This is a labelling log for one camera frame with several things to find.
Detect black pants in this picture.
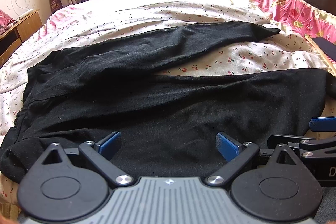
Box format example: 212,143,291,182
1,22,335,182

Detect pink floral quilt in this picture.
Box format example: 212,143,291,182
248,0,335,44

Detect cherry print white bedsheet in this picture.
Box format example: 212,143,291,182
0,0,336,219

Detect wooden side cabinet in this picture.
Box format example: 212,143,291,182
0,10,42,67

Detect pink cloth television cover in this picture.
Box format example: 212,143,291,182
0,10,17,35

